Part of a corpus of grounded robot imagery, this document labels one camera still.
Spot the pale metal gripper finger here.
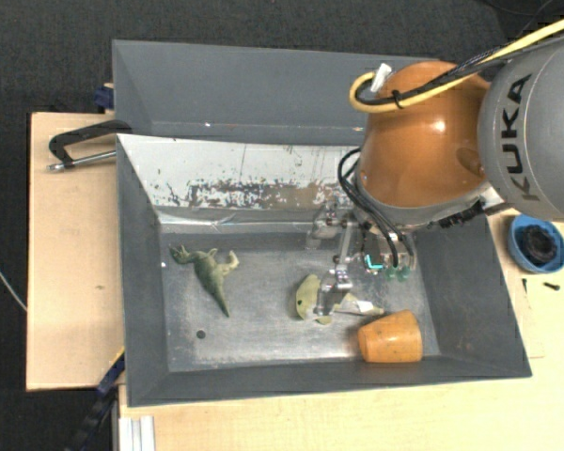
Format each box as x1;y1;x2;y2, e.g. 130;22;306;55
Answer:
314;270;354;324
337;292;385;318

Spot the yellow-green toy fruit piece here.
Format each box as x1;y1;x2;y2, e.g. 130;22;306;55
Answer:
289;272;335;326

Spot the orange cup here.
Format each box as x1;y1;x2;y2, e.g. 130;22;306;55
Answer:
356;309;424;365

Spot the grey metal bin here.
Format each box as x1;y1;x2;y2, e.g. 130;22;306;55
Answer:
111;39;533;408

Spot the green toy dinosaur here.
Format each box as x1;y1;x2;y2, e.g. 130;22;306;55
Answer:
168;244;242;319

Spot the pale flat board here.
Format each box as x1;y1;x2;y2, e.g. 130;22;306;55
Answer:
25;112;126;392

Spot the black ribbed ring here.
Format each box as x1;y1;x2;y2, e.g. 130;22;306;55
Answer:
521;225;559;267

